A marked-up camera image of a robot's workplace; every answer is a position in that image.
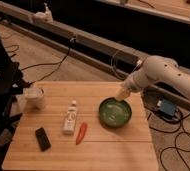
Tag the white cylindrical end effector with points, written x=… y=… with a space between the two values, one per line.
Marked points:
x=122 y=94

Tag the red chili pepper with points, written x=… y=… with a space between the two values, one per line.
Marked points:
x=81 y=133

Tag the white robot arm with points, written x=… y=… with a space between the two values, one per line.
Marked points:
x=155 y=69

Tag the green bowl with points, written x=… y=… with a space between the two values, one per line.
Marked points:
x=113 y=113

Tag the blue power box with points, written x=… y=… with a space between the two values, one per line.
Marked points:
x=166 y=107

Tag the white tube bottle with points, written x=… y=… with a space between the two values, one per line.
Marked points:
x=70 y=119

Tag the white cup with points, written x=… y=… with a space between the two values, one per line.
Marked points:
x=35 y=97

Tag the black phone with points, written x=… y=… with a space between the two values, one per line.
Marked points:
x=42 y=139

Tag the long metal rail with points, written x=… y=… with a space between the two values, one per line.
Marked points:
x=108 y=29

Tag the white object on rail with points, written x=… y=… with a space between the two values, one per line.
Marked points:
x=46 y=15

